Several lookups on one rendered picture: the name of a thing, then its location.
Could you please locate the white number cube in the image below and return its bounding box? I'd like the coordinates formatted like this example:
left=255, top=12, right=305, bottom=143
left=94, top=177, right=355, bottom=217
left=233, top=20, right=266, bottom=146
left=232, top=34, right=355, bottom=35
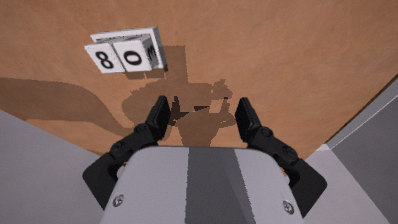
left=113, top=35, right=159, bottom=72
left=84, top=37, right=127, bottom=74

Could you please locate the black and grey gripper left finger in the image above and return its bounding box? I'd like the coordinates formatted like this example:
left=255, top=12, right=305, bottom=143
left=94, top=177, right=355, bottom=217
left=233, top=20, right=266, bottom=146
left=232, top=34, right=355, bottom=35
left=82, top=96, right=171, bottom=210

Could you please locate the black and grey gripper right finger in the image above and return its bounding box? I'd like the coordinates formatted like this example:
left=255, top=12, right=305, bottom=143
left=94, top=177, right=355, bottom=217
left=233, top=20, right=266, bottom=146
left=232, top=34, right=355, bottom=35
left=235, top=97, right=327, bottom=219

